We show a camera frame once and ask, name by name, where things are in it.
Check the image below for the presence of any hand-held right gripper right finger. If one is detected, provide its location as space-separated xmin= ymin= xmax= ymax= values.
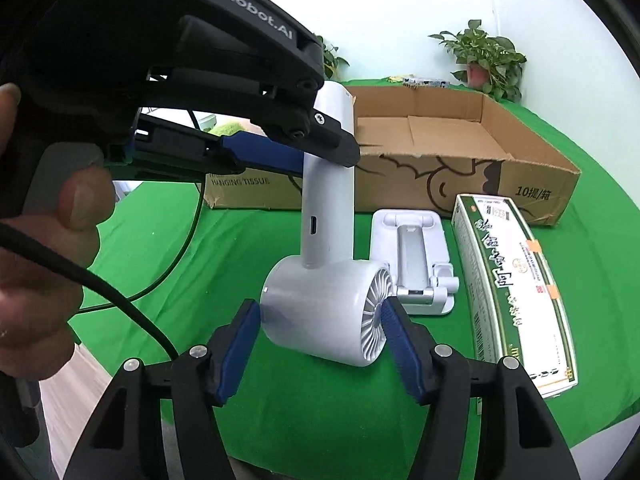
xmin=378 ymin=297 xmax=581 ymax=480

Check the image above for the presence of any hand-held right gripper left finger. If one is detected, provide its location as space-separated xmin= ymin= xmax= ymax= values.
xmin=62 ymin=299 xmax=261 ymax=480

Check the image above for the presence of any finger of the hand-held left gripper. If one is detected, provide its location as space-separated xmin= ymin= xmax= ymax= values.
xmin=107 ymin=112 xmax=307 ymax=183
xmin=260 ymin=105 xmax=362 ymax=169

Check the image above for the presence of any large cardboard box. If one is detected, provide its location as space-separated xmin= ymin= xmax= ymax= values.
xmin=202 ymin=85 xmax=582 ymax=227

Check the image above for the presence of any white phone stand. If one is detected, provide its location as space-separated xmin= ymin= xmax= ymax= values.
xmin=370 ymin=208 xmax=460 ymax=317

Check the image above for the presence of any green and white carton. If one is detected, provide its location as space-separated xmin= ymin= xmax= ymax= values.
xmin=451 ymin=193 xmax=579 ymax=400

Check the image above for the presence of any person's left hand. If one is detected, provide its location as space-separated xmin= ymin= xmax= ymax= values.
xmin=0 ymin=84 xmax=117 ymax=378

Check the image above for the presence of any large leafy potted plant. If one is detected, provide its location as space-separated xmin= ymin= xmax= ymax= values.
xmin=314 ymin=35 xmax=351 ymax=82

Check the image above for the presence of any green tablecloth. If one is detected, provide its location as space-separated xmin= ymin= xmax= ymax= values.
xmin=75 ymin=77 xmax=640 ymax=480

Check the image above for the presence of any tissue packet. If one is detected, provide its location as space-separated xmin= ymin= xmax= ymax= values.
xmin=401 ymin=76 xmax=449 ymax=89

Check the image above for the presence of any potted plant in terracotta pot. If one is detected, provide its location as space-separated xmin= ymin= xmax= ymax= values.
xmin=428 ymin=20 xmax=528 ymax=103

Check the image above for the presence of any black cable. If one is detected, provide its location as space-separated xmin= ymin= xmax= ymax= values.
xmin=0 ymin=220 xmax=177 ymax=361
xmin=75 ymin=109 xmax=207 ymax=313

